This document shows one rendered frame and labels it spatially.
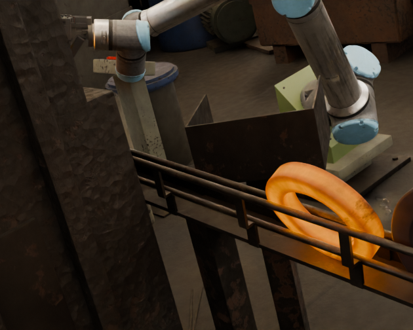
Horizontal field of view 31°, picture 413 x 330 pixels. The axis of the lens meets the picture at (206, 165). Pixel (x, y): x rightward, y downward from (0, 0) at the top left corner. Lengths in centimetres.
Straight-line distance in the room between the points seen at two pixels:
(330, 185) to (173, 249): 161
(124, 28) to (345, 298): 100
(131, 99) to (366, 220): 180
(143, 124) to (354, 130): 80
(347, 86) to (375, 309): 69
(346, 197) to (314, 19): 114
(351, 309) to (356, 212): 109
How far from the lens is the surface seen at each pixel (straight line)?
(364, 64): 255
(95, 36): 219
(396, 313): 206
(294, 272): 172
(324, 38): 216
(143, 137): 277
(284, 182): 106
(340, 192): 102
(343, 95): 235
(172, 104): 316
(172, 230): 271
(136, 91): 272
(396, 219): 103
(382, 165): 283
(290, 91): 270
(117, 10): 453
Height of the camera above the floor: 120
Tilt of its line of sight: 22 degrees down
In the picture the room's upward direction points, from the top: 14 degrees counter-clockwise
